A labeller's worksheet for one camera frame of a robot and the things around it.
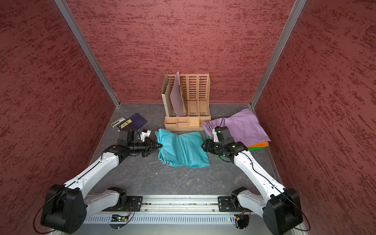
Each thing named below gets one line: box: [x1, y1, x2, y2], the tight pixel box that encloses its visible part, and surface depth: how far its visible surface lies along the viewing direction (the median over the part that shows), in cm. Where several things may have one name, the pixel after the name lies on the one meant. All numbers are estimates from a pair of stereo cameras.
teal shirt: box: [155, 128, 211, 168], surface depth 86 cm
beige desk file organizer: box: [164, 73, 212, 131], surface depth 109 cm
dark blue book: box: [119, 112, 148, 131], surface depth 109 cm
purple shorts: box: [202, 108, 271, 147], surface depth 94 cm
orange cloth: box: [247, 141, 269, 149], surface depth 87 cm
